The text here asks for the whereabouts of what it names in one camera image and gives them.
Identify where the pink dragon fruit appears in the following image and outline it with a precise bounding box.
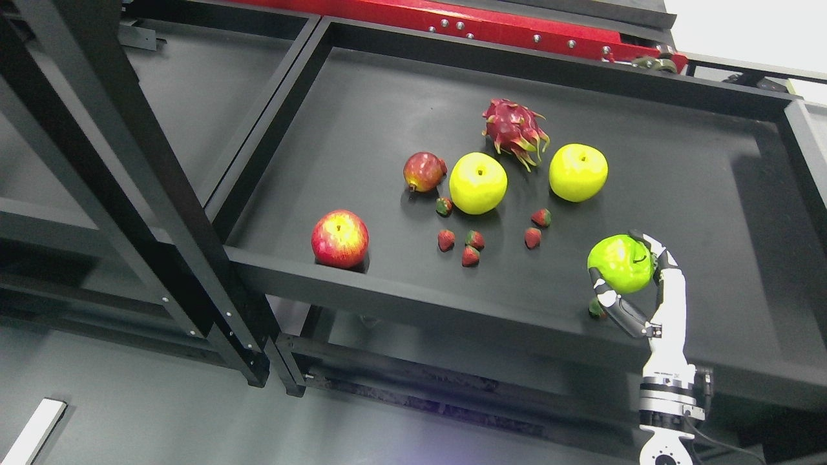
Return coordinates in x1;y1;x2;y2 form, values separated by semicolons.
481;98;550;172

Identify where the yellow apple right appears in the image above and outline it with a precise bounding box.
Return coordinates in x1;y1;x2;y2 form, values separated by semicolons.
549;143;609;203

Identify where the white standing desk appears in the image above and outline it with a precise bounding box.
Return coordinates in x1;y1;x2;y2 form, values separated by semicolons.
2;398;68;464

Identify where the black metal shelf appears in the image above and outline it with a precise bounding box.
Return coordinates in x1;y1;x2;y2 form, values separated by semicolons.
2;1;825;464

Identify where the red metal beam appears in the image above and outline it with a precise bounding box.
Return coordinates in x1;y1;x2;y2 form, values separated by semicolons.
247;1;690;73

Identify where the small red pomegranate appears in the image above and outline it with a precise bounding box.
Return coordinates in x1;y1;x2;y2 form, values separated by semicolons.
403;151;447;193

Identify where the red apple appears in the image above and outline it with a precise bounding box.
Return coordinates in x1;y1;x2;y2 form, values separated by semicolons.
310;209;370;269

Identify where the green apple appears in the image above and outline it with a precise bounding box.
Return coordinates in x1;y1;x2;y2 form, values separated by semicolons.
587;234;654;295

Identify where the yellow apple left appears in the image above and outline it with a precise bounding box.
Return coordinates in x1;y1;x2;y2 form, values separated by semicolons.
448;151;508;215

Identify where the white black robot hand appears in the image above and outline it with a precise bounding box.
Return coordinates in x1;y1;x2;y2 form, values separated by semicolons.
587;229;696;386

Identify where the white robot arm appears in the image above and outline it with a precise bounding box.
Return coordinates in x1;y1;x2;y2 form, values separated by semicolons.
638;367;714;464

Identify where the strawberry under hand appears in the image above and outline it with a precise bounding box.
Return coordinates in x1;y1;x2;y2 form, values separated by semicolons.
587;297;607;320

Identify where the yellow apple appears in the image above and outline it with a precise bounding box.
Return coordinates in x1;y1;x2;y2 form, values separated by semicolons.
549;143;609;203
448;151;508;215

